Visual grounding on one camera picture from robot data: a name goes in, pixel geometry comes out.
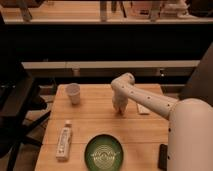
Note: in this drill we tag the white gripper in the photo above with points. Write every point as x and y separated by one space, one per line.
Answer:
119 104

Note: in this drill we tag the green ceramic bowl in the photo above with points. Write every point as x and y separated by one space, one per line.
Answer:
103 153

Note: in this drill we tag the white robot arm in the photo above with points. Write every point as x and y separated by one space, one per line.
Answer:
190 130

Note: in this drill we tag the white paper cup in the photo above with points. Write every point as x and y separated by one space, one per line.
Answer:
73 92

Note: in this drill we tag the black remote control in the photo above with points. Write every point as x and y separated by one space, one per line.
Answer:
162 157

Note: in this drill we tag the white plastic bottle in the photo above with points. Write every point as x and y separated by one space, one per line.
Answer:
63 145

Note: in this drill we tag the black office chair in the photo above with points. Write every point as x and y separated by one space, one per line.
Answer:
19 93

